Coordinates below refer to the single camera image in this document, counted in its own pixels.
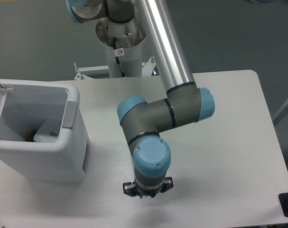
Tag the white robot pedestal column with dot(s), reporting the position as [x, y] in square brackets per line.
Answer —
[123, 46]

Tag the white left base bracket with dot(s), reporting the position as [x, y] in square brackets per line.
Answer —
[96, 72]

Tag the white trash can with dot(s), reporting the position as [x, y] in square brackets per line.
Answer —
[25, 109]

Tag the white base bracket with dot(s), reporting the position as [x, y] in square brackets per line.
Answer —
[96, 72]
[150, 68]

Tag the blue box in trash can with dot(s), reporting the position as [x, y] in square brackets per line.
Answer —
[30, 136]

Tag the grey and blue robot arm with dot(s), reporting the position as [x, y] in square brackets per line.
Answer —
[142, 122]

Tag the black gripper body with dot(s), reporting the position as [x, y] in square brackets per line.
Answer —
[148, 191]

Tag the white right base bracket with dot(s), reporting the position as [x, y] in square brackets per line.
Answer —
[150, 68]

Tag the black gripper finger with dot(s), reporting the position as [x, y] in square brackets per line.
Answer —
[129, 189]
[167, 184]

